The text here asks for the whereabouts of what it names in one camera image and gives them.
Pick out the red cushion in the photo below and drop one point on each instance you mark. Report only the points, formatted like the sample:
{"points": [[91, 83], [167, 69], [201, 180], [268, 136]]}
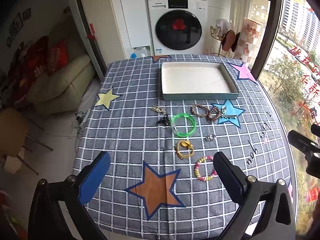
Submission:
{"points": [[58, 56]]}

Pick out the white tall cabinet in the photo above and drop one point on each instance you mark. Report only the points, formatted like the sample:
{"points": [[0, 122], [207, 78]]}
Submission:
{"points": [[133, 12]]}

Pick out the green translucent bangle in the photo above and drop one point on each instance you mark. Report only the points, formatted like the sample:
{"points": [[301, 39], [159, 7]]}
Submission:
{"points": [[193, 125]]}

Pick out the white washing machine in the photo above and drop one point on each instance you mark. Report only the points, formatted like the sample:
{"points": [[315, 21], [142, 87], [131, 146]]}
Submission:
{"points": [[177, 17]]}

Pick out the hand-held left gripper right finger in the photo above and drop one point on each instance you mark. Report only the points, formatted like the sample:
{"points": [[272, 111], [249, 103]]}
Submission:
{"points": [[226, 175]]}

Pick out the cream sofa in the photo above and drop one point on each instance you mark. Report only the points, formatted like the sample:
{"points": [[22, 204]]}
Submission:
{"points": [[65, 80]]}

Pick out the beige rabbit hair clip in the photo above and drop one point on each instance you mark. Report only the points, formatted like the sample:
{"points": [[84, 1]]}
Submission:
{"points": [[158, 109]]}

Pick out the white cloth on rack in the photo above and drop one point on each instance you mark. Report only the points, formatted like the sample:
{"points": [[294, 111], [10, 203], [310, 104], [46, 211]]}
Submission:
{"points": [[223, 25]]}

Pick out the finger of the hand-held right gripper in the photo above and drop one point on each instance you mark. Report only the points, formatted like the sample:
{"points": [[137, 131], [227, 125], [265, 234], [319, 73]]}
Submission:
{"points": [[301, 141]]}

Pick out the black hair clip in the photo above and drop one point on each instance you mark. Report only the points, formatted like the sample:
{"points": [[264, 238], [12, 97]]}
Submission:
{"points": [[164, 120]]}

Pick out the pink patterned cabinet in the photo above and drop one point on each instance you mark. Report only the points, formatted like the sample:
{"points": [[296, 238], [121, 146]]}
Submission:
{"points": [[251, 33]]}

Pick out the beige chair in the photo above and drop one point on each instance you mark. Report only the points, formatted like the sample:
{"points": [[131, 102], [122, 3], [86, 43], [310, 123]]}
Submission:
{"points": [[12, 130]]}

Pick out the red printed blanket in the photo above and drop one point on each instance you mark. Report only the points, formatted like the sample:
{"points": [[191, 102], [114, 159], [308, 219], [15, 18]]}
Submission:
{"points": [[30, 62]]}

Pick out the detergent bottles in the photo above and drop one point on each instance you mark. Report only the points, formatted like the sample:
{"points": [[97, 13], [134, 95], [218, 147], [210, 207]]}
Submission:
{"points": [[138, 52]]}

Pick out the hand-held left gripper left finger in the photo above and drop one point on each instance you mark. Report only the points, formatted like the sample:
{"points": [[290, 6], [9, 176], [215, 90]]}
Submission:
{"points": [[93, 177]]}

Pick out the checked grey star tablecloth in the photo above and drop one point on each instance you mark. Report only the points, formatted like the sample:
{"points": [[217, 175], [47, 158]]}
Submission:
{"points": [[130, 92]]}

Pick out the white tray with teal rim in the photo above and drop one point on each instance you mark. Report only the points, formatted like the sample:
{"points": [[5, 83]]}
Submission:
{"points": [[197, 80]]}

